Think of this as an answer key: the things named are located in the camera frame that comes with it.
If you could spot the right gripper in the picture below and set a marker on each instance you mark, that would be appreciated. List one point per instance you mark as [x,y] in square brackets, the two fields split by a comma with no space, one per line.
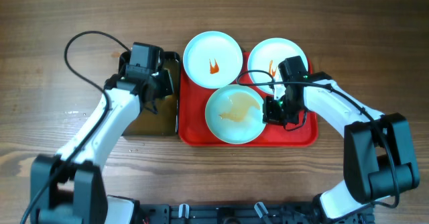
[270,117]

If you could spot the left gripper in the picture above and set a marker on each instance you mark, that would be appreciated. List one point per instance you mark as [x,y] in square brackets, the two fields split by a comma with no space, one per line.
[166,88]

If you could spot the white plate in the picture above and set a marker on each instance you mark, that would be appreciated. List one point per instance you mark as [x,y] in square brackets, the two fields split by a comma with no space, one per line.
[268,54]
[212,60]
[234,114]

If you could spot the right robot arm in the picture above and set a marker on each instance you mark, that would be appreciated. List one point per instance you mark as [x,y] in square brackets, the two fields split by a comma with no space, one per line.
[379,158]

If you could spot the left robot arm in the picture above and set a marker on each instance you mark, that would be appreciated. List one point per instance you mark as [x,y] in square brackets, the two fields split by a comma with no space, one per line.
[68,187]

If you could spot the black water tray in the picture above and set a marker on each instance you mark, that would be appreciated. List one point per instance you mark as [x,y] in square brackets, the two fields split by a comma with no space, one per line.
[165,122]

